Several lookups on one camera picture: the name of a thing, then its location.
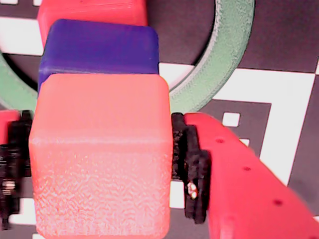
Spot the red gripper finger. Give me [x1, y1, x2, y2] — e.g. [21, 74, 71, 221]
[0, 109, 34, 231]
[170, 112, 319, 239]

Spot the orange cube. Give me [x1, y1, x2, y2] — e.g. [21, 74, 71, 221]
[28, 73, 174, 239]

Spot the blue cube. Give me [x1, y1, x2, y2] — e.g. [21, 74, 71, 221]
[37, 18, 160, 93]

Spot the red cube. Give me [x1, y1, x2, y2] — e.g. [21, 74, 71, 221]
[37, 0, 149, 48]

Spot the checkerboard marker mat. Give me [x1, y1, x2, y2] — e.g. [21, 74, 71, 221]
[0, 0, 319, 239]

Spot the green ring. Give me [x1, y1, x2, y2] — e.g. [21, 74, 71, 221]
[0, 0, 256, 116]

